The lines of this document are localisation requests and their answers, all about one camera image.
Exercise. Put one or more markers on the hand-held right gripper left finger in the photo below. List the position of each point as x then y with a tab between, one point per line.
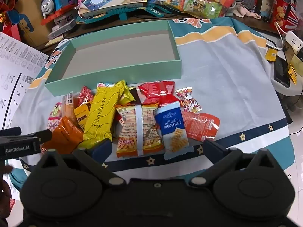
101	147

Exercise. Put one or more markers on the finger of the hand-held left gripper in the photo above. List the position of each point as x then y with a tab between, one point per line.
10	131
43	135

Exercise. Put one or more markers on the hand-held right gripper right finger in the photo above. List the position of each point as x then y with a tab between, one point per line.
209	147

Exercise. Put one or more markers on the orange snack packet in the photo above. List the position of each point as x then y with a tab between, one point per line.
64	134

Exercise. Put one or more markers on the orange-red clear pouch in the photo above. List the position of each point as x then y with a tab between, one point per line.
201	125

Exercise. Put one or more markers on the pink fruit candy packet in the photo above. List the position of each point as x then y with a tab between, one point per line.
55	113

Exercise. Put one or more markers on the striped cracker stick packet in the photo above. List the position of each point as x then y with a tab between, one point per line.
127	127

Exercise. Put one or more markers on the yellow wafer packet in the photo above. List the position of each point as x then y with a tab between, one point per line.
101	113

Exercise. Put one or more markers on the long clear biscuit packet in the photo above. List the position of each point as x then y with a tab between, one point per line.
68	108

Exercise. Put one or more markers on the yellow-orange small snack packet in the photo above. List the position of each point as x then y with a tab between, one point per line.
81	113

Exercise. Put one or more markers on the blue white biscuit packet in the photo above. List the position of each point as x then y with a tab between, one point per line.
172	127

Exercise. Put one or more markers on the cartoon cat candy packet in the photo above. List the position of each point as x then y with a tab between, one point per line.
189	101

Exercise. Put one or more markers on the red patterned candy packet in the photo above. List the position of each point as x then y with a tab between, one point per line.
85	95

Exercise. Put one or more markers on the dark brown chocolate packet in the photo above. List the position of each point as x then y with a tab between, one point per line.
136	98

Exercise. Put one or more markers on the red printed snack packet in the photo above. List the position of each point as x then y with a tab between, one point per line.
146	92

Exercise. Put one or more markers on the teal cardboard box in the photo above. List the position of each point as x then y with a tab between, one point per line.
118	56

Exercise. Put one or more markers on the person's left hand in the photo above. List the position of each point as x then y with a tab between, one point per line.
4	194

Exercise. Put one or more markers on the white instruction sheet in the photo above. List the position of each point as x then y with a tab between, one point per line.
14	75

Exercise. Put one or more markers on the red paper gift bag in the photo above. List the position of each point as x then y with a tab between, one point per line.
11	32

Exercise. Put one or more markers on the black screen device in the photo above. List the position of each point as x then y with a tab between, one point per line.
280	73

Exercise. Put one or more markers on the yellow tag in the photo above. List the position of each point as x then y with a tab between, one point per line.
271	54
292	73

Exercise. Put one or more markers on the grey small box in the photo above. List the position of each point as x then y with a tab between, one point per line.
64	23

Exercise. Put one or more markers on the brown cardboard box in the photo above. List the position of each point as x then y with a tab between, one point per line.
28	11

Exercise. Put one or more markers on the blue toy train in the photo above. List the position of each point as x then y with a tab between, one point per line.
56	1

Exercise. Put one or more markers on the teal toy bridge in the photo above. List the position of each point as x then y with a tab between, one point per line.
123	13

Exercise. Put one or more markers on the white power strip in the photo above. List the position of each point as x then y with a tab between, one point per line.
294	40

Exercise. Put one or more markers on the pink cloth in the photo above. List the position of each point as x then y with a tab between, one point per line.
246	11

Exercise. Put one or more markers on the cartoon dog snack multipack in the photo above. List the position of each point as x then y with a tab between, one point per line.
194	4

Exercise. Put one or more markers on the red cookie box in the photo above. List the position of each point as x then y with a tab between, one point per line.
280	11

